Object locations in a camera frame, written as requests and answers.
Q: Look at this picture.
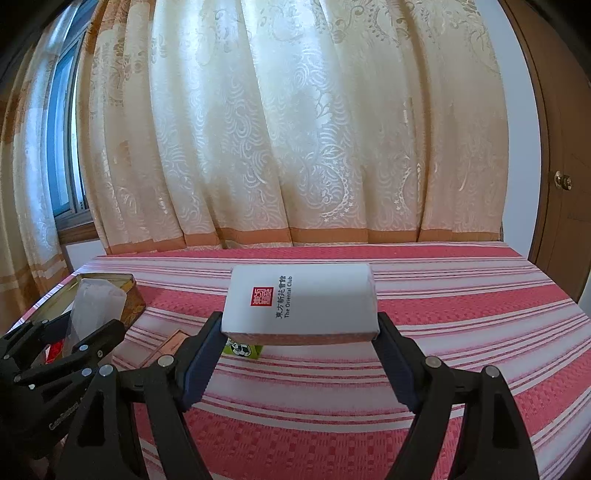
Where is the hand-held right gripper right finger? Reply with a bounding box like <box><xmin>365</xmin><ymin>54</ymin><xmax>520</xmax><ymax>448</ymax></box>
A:
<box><xmin>373</xmin><ymin>311</ymin><xmax>541</xmax><ymax>480</ymax></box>

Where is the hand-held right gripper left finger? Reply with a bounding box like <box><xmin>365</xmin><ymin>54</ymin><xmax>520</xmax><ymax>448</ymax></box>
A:
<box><xmin>53</xmin><ymin>311</ymin><xmax>229</xmax><ymax>480</ymax></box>

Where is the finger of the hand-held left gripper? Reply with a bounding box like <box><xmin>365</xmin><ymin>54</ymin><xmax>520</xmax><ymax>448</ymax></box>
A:
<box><xmin>18</xmin><ymin>320</ymin><xmax>126</xmax><ymax>398</ymax></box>
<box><xmin>0</xmin><ymin>311</ymin><xmax>73</xmax><ymax>372</ymax></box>

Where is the white plastic packet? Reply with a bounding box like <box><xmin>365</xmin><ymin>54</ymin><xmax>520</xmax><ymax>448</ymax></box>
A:
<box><xmin>69</xmin><ymin>277</ymin><xmax>126</xmax><ymax>356</ymax></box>

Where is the gold tin box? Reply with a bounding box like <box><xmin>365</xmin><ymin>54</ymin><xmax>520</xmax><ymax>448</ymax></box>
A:
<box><xmin>28</xmin><ymin>272</ymin><xmax>146</xmax><ymax>344</ymax></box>

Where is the white box with red label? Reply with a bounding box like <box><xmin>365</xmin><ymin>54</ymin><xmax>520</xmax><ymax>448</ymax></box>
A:
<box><xmin>221</xmin><ymin>263</ymin><xmax>380</xmax><ymax>347</ymax></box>

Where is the brown flat tile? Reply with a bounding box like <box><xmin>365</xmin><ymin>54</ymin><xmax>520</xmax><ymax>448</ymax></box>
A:
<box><xmin>150</xmin><ymin>329</ymin><xmax>191</xmax><ymax>366</ymax></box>

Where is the green toy block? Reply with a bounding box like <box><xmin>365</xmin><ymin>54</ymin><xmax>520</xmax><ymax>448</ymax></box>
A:
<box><xmin>222</xmin><ymin>339</ymin><xmax>264</xmax><ymax>360</ymax></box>

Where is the cream striped side curtain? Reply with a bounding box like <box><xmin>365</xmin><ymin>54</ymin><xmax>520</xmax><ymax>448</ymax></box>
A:
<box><xmin>0</xmin><ymin>28</ymin><xmax>93</xmax><ymax>333</ymax></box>

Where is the wooden window sill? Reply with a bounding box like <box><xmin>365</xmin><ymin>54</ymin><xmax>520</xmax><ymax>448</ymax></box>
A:
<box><xmin>58</xmin><ymin>217</ymin><xmax>106</xmax><ymax>245</ymax></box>

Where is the window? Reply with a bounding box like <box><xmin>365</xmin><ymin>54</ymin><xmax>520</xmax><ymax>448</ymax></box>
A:
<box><xmin>46</xmin><ymin>28</ymin><xmax>95</xmax><ymax>222</ymax></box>

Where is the cream floral curtain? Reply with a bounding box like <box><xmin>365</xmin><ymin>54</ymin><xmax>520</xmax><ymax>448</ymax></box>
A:
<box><xmin>76</xmin><ymin>0</ymin><xmax>511</xmax><ymax>256</ymax></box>

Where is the wooden door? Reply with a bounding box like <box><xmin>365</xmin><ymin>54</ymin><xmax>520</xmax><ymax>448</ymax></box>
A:
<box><xmin>503</xmin><ymin>0</ymin><xmax>591</xmax><ymax>305</ymax></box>

